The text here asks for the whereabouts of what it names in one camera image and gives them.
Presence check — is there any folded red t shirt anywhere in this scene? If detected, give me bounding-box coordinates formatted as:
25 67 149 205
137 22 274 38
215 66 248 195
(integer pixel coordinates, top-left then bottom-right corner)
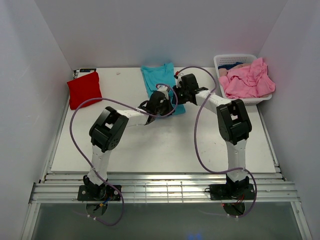
67 71 102 110

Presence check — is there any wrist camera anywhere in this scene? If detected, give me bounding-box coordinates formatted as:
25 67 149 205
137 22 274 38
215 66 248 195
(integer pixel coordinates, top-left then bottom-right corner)
174 71 184 88
157 84 170 100

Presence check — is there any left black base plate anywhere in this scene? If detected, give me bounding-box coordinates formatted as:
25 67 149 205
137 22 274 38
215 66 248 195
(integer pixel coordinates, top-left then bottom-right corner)
77 185 122 202

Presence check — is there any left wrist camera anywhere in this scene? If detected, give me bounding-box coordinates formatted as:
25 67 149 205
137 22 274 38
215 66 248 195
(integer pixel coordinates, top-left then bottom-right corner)
157 84 170 100

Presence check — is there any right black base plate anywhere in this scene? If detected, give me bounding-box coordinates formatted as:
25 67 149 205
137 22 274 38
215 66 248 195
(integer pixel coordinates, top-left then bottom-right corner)
208 183 256 200

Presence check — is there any white plastic basket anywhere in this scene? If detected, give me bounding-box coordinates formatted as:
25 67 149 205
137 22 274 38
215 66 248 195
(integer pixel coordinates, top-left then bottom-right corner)
213 54 272 105

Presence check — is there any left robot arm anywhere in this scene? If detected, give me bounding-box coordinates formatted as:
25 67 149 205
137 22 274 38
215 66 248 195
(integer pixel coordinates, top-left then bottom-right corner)
83 87 173 200

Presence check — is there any teal t shirt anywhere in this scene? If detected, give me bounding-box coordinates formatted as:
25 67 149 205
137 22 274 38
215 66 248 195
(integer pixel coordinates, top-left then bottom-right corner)
140 62 187 116

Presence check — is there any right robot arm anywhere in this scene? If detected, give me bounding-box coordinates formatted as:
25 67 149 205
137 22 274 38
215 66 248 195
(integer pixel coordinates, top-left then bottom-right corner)
172 73 256 200

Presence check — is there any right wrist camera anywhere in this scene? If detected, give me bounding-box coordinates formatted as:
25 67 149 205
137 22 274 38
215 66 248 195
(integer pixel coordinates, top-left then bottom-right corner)
174 71 184 88

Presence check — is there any pink t shirt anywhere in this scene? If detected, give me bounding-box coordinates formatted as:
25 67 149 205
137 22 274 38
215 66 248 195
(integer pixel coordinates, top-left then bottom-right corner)
218 57 276 99

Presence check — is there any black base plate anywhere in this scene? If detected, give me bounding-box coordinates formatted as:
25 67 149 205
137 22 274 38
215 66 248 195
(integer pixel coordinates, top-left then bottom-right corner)
77 185 122 202
208 183 256 200

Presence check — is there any dark blue garment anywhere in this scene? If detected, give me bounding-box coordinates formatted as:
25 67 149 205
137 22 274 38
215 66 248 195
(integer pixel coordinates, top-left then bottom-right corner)
218 63 238 70

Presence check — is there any blue label plate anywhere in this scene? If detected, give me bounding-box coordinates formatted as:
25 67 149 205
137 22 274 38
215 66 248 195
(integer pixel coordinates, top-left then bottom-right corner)
79 68 97 73

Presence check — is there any aluminium rail frame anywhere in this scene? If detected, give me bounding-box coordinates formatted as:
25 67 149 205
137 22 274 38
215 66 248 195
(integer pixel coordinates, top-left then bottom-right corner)
30 102 300 204

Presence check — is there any beige garment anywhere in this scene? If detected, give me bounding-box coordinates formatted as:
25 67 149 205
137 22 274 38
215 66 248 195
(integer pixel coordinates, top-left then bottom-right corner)
218 63 251 76

